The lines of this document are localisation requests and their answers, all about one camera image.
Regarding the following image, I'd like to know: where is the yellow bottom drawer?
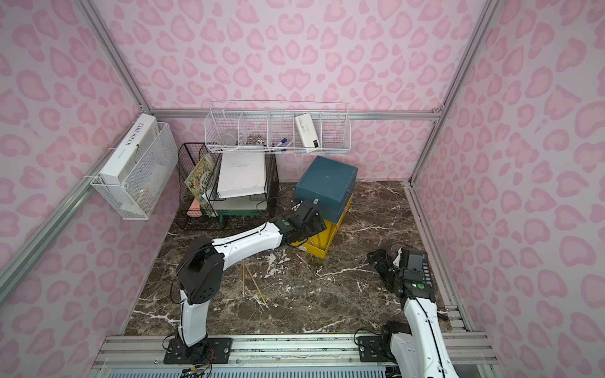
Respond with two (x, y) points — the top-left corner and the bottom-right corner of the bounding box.
(293, 221), (340, 258)

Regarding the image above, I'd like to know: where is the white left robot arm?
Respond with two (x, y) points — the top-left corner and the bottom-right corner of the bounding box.
(176, 202), (326, 347)

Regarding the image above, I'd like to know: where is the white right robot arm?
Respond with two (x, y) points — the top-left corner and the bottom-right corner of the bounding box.
(367, 248), (458, 377)

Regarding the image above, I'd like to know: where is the yellow drawer cabinet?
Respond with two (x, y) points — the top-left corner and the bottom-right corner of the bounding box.
(332, 195), (354, 236)

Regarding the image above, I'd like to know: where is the teal drawer cabinet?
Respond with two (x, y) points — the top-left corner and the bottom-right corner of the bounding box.
(295, 156), (359, 224)

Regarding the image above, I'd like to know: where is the yellow pencil bundle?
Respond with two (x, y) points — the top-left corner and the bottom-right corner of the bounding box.
(241, 262), (268, 308)

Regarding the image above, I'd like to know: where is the white paper stack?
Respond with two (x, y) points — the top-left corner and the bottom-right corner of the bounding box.
(217, 152), (266, 198)

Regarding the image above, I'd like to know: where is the white small box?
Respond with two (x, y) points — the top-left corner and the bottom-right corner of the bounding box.
(294, 113), (320, 153)

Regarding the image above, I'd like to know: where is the colorful picture book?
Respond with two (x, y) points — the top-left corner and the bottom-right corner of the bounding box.
(184, 154), (215, 209)

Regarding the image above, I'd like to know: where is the white book box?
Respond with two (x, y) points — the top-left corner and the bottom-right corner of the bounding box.
(99, 114), (160, 185)

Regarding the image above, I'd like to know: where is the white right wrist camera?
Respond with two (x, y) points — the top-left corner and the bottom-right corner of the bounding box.
(393, 247), (403, 268)

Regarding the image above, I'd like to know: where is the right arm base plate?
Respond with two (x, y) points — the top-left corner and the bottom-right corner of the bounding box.
(354, 335), (396, 363)

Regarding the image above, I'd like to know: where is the green stool frame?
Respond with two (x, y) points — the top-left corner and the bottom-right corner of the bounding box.
(214, 209), (263, 228)

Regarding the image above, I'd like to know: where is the black wire file rack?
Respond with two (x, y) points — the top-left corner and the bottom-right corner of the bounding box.
(176, 143), (280, 229)

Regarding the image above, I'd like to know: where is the white wire wall basket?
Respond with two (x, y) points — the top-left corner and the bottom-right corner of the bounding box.
(204, 100), (351, 155)

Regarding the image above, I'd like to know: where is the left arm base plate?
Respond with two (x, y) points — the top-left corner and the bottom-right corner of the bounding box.
(163, 336), (233, 365)

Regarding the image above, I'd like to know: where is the white wire side basket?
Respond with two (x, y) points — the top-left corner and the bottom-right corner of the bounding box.
(91, 122), (177, 221)

